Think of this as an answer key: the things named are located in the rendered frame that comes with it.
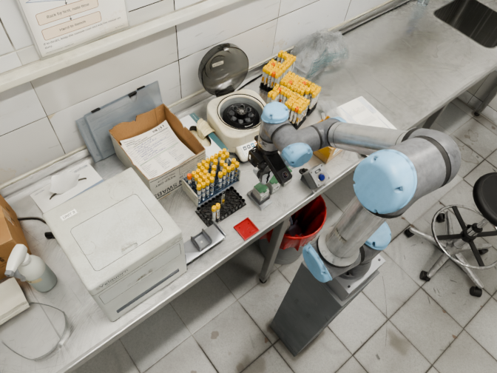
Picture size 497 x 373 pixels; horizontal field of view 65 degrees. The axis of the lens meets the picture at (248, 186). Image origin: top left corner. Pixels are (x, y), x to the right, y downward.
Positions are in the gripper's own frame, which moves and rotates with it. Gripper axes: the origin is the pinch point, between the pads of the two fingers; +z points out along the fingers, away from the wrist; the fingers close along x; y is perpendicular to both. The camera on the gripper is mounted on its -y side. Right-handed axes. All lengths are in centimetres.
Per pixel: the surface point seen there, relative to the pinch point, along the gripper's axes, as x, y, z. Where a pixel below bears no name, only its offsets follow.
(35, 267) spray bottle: 75, 16, -3
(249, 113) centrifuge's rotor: -18.5, 31.0, 2.4
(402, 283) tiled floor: -73, -58, 100
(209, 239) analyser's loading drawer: 27.1, -3.3, 6.2
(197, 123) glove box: 0.3, 41.6, 5.9
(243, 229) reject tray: 13.1, -5.0, 12.5
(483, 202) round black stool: -96, -55, 35
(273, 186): -5.0, 0.1, 7.1
